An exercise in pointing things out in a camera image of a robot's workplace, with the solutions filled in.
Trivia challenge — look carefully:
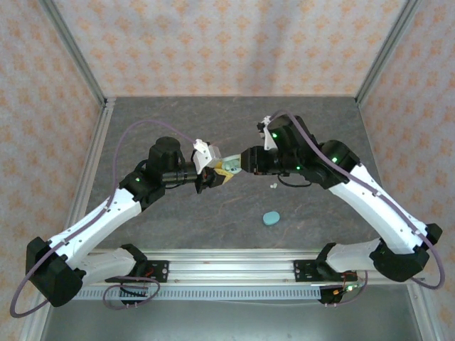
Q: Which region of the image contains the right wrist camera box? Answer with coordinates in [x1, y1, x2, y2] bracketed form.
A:
[256, 115, 277, 151]

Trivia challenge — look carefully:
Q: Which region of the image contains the grey metal lower panel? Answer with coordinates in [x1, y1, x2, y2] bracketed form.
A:
[21, 283, 438, 341]

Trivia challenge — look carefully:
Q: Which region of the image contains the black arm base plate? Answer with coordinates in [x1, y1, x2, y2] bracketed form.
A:
[131, 259, 170, 284]
[292, 259, 358, 284]

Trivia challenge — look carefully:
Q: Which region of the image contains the black mounting bracket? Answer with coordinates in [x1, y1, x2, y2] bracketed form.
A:
[119, 286, 149, 309]
[317, 285, 343, 308]

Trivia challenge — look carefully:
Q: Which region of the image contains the slotted grey cable duct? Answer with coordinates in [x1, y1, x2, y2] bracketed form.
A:
[73, 286, 323, 302]

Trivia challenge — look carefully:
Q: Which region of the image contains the aluminium side rail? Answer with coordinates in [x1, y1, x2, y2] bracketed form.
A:
[56, 98, 117, 257]

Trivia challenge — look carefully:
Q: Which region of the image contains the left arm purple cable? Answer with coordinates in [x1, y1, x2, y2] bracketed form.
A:
[9, 119, 198, 318]

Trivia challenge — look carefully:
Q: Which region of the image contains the pale green earbud charging case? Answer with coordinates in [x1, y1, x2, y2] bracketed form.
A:
[220, 155, 243, 175]

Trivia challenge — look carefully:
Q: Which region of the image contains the aluminium frame post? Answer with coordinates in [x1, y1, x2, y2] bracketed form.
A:
[41, 0, 108, 107]
[354, 0, 424, 107]

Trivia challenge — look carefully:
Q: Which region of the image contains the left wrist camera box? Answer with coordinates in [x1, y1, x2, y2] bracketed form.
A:
[191, 139, 224, 175]

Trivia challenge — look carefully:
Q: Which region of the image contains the wide aluminium base rail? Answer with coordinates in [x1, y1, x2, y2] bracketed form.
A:
[81, 248, 427, 286]

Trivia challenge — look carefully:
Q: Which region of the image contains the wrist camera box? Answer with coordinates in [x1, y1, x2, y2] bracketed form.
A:
[191, 139, 224, 175]
[256, 115, 277, 151]

